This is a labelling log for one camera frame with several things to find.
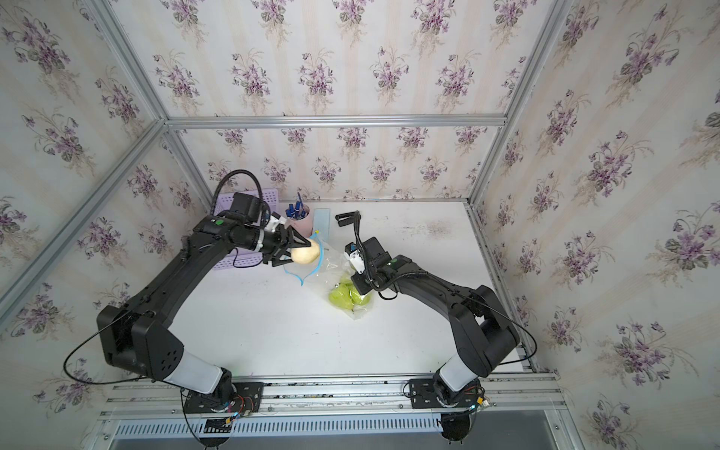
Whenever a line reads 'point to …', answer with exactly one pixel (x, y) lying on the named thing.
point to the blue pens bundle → (299, 212)
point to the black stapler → (346, 218)
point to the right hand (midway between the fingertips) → (362, 279)
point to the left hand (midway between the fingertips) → (305, 250)
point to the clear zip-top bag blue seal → (332, 272)
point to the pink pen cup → (301, 219)
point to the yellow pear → (305, 255)
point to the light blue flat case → (322, 222)
